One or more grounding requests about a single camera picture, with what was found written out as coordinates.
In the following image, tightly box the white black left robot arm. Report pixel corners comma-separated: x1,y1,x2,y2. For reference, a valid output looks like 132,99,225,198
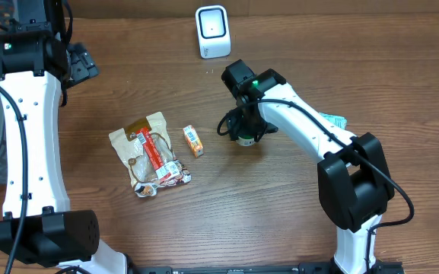
0,0,132,273

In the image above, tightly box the teal tissue packet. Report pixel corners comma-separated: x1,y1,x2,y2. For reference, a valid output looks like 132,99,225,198
320,113,348,129

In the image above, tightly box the white barcode scanner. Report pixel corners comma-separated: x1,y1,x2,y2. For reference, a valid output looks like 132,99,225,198
195,5,231,59

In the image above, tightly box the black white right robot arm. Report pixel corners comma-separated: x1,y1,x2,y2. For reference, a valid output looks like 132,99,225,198
220,60,403,273

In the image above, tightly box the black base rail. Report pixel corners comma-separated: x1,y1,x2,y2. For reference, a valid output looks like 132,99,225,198
129,260,342,274

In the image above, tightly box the beige red snack bag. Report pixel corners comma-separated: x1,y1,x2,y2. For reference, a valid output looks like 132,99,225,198
109,112,192,198

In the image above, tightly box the small orange box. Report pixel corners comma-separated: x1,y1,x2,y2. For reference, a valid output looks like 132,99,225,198
183,125,204,158

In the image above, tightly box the green lid jar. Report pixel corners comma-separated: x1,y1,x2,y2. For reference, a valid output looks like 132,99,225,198
236,135,256,147

